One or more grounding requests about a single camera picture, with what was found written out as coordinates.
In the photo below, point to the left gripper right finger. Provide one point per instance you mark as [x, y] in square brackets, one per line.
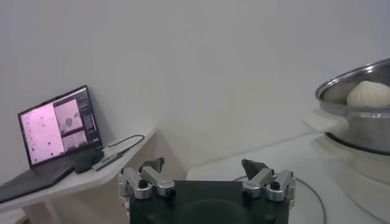
[262, 179]

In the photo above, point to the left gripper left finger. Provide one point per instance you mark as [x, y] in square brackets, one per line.
[158, 181]

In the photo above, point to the round glass pot lid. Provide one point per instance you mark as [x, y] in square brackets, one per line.
[307, 202]

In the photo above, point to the white steamed baozi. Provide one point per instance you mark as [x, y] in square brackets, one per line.
[368, 95]

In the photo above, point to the perforated steel steamer basket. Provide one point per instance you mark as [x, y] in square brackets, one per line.
[365, 131]

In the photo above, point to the grey usb hub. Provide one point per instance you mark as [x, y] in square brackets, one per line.
[106, 159]

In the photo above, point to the white side table with mouse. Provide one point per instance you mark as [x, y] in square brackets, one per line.
[91, 182]

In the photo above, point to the black computer mouse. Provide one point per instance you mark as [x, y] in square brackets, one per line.
[88, 161]

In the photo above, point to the white electric cooker pot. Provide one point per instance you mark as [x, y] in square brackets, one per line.
[365, 173]

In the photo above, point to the black laptop with bright screen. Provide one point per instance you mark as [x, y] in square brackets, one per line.
[45, 134]

